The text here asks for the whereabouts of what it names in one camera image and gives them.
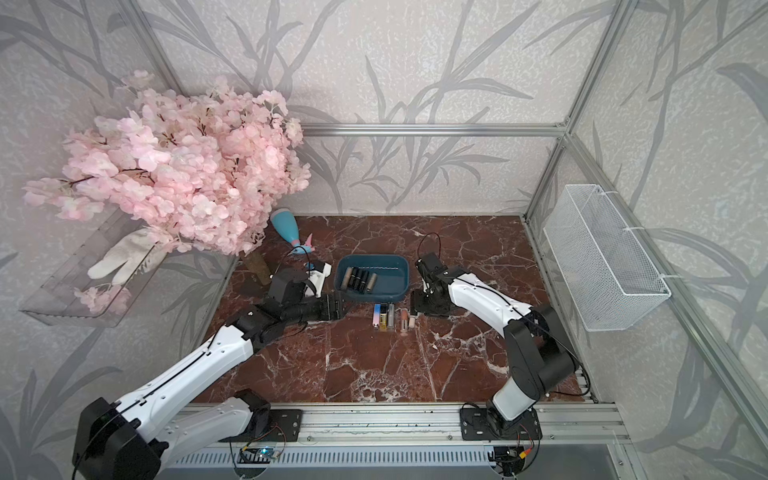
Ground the beige nude lipstick tube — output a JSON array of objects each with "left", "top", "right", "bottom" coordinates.
[{"left": 340, "top": 267, "right": 353, "bottom": 291}]

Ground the teal plastic storage box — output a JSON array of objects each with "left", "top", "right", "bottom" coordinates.
[{"left": 333, "top": 254, "right": 410, "bottom": 303}]

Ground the beige slim lipstick tube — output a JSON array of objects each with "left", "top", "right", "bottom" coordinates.
[{"left": 365, "top": 273, "right": 378, "bottom": 294}]

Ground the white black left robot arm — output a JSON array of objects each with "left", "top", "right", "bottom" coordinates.
[{"left": 72, "top": 285, "right": 352, "bottom": 479}]

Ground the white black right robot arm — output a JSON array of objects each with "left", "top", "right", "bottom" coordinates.
[{"left": 411, "top": 268, "right": 579, "bottom": 422}]

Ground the blue pink lipstick tube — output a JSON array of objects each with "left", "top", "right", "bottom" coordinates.
[{"left": 372, "top": 304, "right": 381, "bottom": 329}]

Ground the gold black lipstick tube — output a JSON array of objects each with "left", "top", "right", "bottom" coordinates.
[{"left": 379, "top": 304, "right": 389, "bottom": 331}]

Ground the dark square tree base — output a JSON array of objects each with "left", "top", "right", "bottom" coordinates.
[{"left": 236, "top": 272, "right": 270, "bottom": 299}]

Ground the brown artificial tree trunk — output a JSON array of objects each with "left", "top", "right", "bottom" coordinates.
[{"left": 243, "top": 250, "right": 272, "bottom": 286}]

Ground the white fabric glove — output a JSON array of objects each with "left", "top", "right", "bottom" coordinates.
[{"left": 87, "top": 228, "right": 167, "bottom": 286}]

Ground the green circuit board left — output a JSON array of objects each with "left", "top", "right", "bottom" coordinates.
[{"left": 236, "top": 446, "right": 284, "bottom": 465}]

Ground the pink cherry blossom tree crown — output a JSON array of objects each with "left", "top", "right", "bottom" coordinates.
[{"left": 24, "top": 71, "right": 311, "bottom": 255}]

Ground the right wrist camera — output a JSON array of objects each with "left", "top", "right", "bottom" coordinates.
[{"left": 416, "top": 252, "right": 446, "bottom": 284}]

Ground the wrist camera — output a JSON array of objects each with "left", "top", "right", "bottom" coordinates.
[
  {"left": 305, "top": 261, "right": 332, "bottom": 298},
  {"left": 416, "top": 252, "right": 446, "bottom": 284}
]

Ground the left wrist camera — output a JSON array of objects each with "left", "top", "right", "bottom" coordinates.
[{"left": 305, "top": 261, "right": 332, "bottom": 298}]

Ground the white wire mesh basket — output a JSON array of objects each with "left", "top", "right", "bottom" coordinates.
[{"left": 543, "top": 184, "right": 672, "bottom": 332}]

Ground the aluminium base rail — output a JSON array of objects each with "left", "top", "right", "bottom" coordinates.
[{"left": 175, "top": 402, "right": 642, "bottom": 479}]

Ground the clear acrylic wall shelf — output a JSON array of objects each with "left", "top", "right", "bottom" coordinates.
[{"left": 20, "top": 210, "right": 166, "bottom": 327}]

